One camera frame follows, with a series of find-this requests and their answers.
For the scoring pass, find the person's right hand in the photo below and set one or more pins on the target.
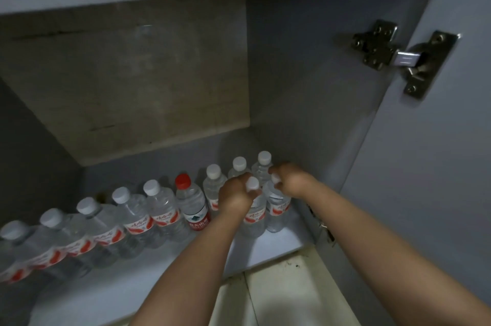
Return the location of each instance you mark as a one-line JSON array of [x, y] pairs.
[[297, 183]]

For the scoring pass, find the person's left fingers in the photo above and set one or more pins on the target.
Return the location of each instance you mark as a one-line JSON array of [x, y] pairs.
[[239, 184]]

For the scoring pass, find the grey cabinet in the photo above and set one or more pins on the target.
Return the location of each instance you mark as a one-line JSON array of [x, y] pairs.
[[307, 88]]

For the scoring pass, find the red-label water bottle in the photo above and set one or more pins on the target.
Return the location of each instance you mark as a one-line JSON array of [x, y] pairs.
[[277, 211], [256, 219]]

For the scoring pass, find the person's right fingers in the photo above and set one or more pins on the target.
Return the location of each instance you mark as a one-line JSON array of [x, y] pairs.
[[282, 170]]

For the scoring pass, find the metal cabinet hinge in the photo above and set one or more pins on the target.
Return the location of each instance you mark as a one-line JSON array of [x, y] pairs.
[[324, 230], [378, 45]]

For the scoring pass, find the person's left hand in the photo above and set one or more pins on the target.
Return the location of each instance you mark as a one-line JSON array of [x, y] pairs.
[[232, 197]]

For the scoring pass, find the person's left forearm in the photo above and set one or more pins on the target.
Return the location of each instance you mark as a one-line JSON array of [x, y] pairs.
[[191, 272]]

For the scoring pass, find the grey cabinet door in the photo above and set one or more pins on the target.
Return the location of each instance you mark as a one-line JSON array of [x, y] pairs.
[[429, 164]]

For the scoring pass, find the row of white-capped bottles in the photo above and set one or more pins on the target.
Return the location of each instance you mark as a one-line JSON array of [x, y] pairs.
[[130, 218]]

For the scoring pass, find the red-capped water bottle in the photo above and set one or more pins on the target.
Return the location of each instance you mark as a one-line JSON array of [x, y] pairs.
[[191, 205]]

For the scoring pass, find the person's right forearm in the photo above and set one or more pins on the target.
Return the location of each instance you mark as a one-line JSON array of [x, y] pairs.
[[383, 253]]

